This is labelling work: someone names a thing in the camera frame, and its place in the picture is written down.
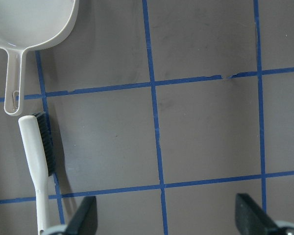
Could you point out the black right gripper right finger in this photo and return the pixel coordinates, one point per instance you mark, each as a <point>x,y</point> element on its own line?
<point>250,219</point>

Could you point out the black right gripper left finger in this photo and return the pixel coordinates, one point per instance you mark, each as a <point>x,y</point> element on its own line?
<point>85,220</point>

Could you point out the beige brush with black bristles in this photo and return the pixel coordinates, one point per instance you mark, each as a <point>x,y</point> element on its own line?
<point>40,160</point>

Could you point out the beige plastic dustpan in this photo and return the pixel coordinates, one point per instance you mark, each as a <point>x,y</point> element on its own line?
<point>30,25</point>

